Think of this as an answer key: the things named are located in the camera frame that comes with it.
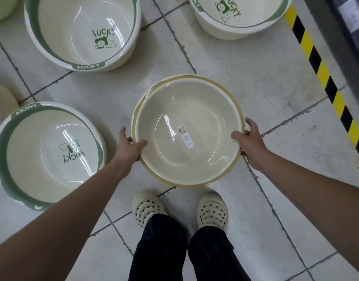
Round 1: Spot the person's right hand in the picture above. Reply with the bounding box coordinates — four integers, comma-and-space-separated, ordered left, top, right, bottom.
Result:
231, 117, 272, 171

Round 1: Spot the person's left hand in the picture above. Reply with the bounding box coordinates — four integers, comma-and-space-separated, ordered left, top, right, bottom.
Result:
113, 126, 149, 174

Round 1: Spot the cream basin with tan rim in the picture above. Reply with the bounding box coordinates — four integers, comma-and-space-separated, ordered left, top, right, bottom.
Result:
130, 74, 246, 188

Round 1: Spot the person's right forearm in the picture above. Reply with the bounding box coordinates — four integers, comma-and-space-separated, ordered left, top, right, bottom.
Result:
250, 150, 359, 279

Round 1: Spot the person's left forearm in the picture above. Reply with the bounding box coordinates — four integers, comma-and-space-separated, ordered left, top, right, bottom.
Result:
0, 157, 133, 281

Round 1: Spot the white label sticker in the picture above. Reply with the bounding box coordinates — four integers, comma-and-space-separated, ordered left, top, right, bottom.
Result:
178, 124, 194, 150

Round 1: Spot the cream perforated left clog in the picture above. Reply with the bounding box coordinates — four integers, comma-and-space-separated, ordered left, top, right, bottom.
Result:
131, 191, 172, 229

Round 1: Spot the cream perforated clog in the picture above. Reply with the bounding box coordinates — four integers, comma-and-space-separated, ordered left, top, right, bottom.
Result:
131, 191, 172, 229
196, 193, 229, 233

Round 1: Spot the cream perforated right clog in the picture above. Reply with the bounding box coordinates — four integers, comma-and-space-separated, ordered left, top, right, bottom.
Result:
196, 193, 229, 233

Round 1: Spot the cream basin with green rim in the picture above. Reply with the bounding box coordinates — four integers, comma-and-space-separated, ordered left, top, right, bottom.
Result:
0, 101, 108, 212
187, 0, 296, 41
24, 0, 141, 72
0, 80, 20, 135

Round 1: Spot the dark grey shelf unit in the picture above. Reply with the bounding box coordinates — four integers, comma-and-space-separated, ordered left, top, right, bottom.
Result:
302, 0, 359, 135

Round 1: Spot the white paper label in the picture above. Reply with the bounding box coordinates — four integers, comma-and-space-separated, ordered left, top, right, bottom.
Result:
339, 0, 359, 26

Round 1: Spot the pale green basin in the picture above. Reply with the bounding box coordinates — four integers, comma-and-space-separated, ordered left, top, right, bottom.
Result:
0, 0, 21, 24

